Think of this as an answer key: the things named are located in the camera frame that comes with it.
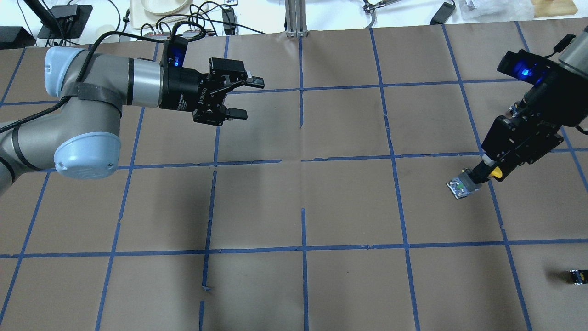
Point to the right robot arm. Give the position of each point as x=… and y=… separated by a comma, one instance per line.
x=573, y=60

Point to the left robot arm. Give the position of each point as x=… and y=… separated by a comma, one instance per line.
x=79, y=136

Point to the beige plate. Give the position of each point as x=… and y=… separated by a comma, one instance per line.
x=163, y=7

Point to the beige tray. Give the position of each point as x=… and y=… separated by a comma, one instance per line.
x=138, y=15

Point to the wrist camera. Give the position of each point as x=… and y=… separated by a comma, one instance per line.
x=174, y=51
x=524, y=66

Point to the wooden cutting board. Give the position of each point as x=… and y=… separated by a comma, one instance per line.
x=554, y=8

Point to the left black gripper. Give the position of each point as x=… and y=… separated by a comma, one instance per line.
x=178, y=91

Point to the black power adapter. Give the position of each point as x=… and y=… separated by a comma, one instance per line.
x=442, y=14

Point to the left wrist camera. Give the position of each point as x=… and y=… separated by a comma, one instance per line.
x=174, y=51

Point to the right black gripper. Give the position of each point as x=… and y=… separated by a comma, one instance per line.
x=549, y=108

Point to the green push button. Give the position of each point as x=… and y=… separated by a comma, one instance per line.
x=516, y=109

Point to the aluminium frame post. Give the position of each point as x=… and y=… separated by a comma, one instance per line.
x=295, y=18

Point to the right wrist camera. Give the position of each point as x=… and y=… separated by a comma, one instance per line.
x=524, y=66

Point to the yellow push button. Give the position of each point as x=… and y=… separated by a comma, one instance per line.
x=469, y=180

